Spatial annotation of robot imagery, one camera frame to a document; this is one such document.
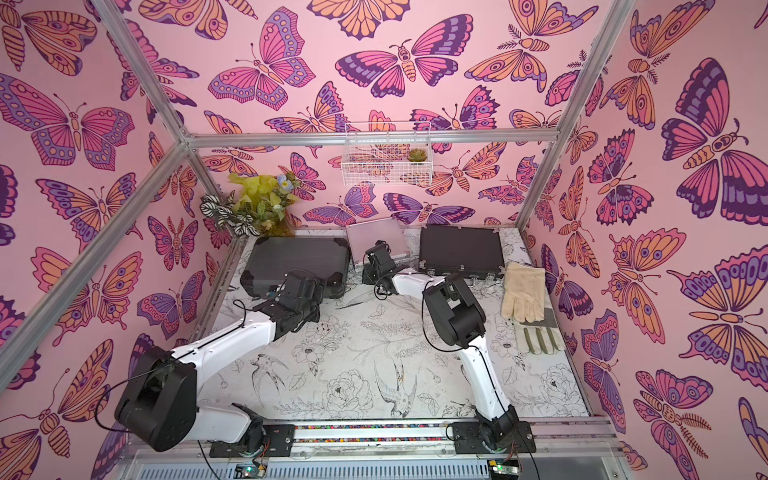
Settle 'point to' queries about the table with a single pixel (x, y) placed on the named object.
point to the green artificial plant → (265, 197)
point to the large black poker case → (270, 258)
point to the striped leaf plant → (224, 212)
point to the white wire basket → (387, 154)
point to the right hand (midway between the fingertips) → (370, 269)
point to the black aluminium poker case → (474, 252)
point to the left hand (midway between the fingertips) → (330, 284)
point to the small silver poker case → (364, 236)
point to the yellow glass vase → (282, 228)
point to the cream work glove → (523, 292)
